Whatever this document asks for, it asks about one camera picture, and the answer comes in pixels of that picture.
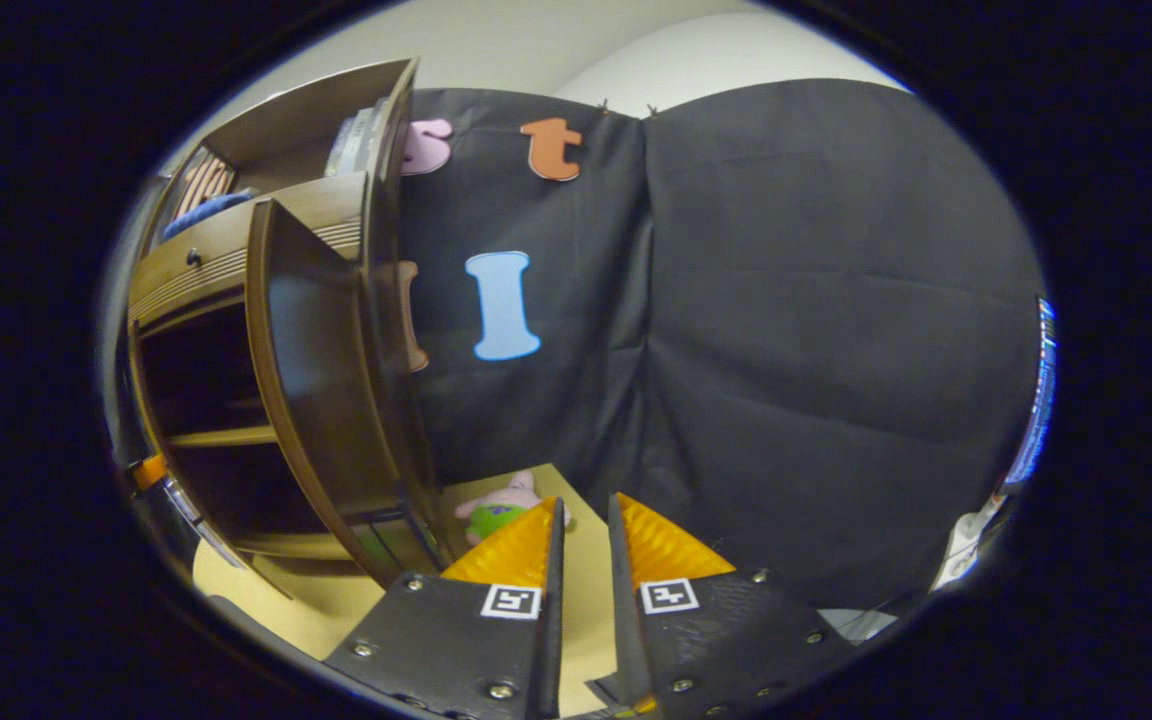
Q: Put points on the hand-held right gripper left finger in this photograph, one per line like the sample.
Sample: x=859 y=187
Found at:
x=456 y=640

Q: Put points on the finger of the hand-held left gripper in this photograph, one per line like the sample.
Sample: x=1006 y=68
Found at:
x=146 y=472

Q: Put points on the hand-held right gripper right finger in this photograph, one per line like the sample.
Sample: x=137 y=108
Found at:
x=716 y=630

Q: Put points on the wooden cabinet door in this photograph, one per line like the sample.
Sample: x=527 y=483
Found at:
x=326 y=380

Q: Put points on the wooden double-door shoe cabinet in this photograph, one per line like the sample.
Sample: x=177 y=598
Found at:
x=236 y=260

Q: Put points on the wooden cabinet drawer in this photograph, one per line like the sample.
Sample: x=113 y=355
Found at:
x=226 y=250

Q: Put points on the wooden inner shelf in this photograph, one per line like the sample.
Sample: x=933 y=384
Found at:
x=226 y=437

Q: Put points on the pink and green plush toy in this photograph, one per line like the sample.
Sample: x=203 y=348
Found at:
x=506 y=505

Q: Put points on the white plastic object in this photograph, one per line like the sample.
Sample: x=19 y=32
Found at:
x=966 y=550

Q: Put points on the folded blue towel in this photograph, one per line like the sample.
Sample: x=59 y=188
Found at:
x=201 y=212

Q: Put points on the black backdrop cloth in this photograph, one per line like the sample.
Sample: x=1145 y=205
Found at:
x=786 y=350

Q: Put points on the dark blue cover book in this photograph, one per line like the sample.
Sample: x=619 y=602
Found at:
x=338 y=150

